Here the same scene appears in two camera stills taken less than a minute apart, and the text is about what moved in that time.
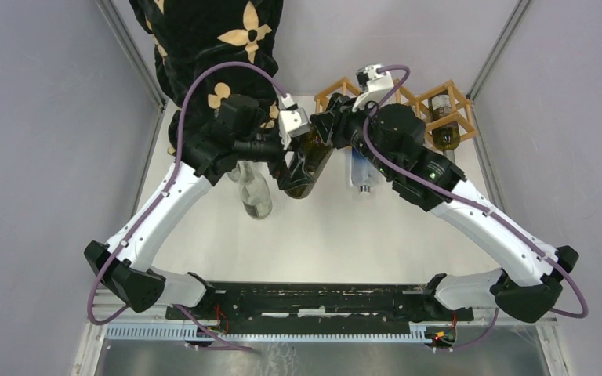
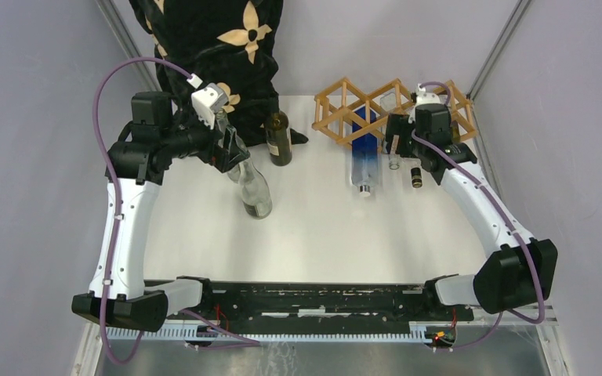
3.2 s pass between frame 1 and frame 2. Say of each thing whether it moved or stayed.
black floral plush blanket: stayed
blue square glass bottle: stayed
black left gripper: moved
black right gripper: moved
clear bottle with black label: stayed
